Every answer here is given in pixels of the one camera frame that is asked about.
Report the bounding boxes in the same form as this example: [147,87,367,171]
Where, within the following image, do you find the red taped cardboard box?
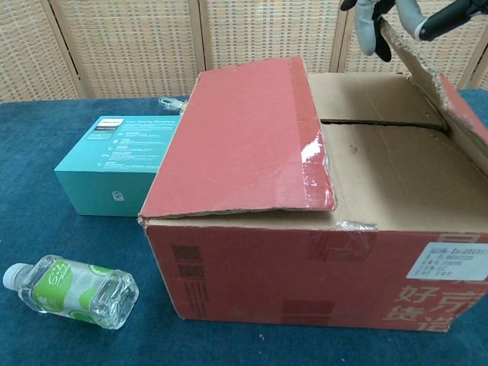
[136,18,488,333]

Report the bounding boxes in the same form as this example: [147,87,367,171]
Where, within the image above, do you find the clear plastic scoop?
[156,96,191,114]

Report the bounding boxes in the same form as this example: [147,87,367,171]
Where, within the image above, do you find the teal product box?
[53,115,182,217]

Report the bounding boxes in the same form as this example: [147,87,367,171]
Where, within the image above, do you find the blue table cloth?
[0,89,488,366]

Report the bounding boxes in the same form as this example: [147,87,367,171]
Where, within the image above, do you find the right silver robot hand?
[340,0,488,62]

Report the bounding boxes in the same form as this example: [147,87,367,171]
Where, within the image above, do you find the clear green label water bottle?
[2,254,140,331]

